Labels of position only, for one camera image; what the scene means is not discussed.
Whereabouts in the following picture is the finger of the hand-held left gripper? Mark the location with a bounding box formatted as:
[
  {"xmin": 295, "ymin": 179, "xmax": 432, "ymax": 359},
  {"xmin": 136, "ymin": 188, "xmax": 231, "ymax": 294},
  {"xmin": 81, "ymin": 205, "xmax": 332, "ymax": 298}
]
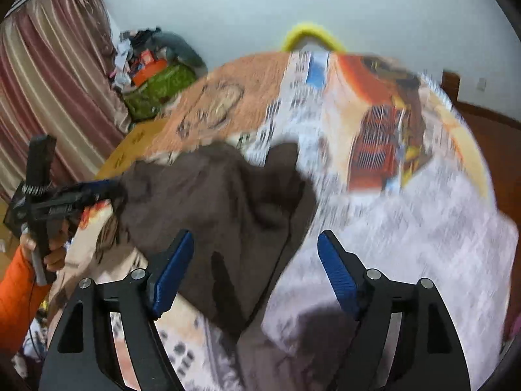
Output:
[{"xmin": 55, "ymin": 178, "xmax": 123, "ymax": 216}]

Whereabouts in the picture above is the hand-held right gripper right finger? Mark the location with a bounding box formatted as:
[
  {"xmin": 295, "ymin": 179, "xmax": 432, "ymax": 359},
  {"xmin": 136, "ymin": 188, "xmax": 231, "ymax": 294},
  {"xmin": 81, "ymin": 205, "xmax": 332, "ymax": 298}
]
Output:
[{"xmin": 317, "ymin": 230, "xmax": 471, "ymax": 391}]

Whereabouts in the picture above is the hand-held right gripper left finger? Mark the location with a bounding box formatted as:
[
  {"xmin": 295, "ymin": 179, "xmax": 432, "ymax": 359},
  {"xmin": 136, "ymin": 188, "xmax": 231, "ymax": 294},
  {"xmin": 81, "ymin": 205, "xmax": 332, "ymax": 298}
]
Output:
[{"xmin": 38, "ymin": 229, "xmax": 195, "ymax": 391}]

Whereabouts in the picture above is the brown garment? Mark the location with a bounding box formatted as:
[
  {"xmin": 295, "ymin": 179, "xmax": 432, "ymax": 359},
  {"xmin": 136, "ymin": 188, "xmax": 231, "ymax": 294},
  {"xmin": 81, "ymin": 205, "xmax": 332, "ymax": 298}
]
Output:
[{"xmin": 117, "ymin": 140, "xmax": 319, "ymax": 340}]

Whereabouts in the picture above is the person's left forearm orange sleeve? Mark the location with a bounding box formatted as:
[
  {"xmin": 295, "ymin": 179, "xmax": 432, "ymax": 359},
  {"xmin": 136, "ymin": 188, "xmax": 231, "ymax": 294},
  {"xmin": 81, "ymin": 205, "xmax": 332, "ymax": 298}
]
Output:
[{"xmin": 0, "ymin": 246, "xmax": 53, "ymax": 357}]

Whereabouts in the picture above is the person's left hand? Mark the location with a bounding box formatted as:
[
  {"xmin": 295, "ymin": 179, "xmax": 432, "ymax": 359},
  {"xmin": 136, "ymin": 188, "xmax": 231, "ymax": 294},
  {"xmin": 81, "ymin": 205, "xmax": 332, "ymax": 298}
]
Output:
[{"xmin": 20, "ymin": 222, "xmax": 72, "ymax": 273}]

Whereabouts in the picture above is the wooden board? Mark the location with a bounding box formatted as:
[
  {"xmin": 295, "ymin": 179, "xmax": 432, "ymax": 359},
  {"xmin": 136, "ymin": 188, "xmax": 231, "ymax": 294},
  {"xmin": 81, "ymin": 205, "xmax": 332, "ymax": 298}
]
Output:
[{"xmin": 95, "ymin": 120, "xmax": 168, "ymax": 181}]

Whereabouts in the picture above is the printed blanket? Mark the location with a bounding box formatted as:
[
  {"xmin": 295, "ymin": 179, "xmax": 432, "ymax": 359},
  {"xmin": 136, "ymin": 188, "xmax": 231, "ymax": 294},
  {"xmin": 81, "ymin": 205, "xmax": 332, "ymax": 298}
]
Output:
[{"xmin": 49, "ymin": 51, "xmax": 514, "ymax": 391}]

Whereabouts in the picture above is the green bag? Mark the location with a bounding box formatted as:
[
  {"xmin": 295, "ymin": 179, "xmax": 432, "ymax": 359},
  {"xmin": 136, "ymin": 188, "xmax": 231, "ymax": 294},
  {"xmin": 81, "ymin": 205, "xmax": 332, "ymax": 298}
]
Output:
[{"xmin": 123, "ymin": 65, "xmax": 197, "ymax": 122}]

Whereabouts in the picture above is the striped pink curtain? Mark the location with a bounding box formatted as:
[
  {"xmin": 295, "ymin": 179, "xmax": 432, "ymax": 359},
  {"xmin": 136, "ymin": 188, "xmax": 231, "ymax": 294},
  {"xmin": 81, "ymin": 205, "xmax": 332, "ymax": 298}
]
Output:
[{"xmin": 0, "ymin": 0, "xmax": 132, "ymax": 212}]

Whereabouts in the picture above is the orange box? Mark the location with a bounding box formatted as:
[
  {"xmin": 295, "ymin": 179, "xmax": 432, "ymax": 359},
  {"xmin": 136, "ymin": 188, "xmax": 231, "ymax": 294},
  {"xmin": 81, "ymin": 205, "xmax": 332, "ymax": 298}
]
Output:
[{"xmin": 131, "ymin": 59, "xmax": 168, "ymax": 87}]

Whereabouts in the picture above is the grey cloth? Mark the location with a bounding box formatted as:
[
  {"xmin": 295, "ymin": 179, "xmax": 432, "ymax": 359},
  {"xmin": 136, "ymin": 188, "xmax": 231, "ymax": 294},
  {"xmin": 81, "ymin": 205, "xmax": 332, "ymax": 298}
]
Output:
[{"xmin": 150, "ymin": 30, "xmax": 206, "ymax": 71}]

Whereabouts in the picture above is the yellow curved cushion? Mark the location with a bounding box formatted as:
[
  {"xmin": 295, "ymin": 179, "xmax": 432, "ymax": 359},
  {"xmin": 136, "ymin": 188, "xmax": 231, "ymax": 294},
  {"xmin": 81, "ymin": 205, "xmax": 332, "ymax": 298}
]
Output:
[{"xmin": 282, "ymin": 22, "xmax": 347, "ymax": 54}]

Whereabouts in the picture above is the wooden bed frame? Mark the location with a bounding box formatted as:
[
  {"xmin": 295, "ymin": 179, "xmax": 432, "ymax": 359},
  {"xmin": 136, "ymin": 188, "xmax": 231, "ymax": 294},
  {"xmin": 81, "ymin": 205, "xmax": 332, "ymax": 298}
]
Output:
[{"xmin": 442, "ymin": 70, "xmax": 461, "ymax": 105}]

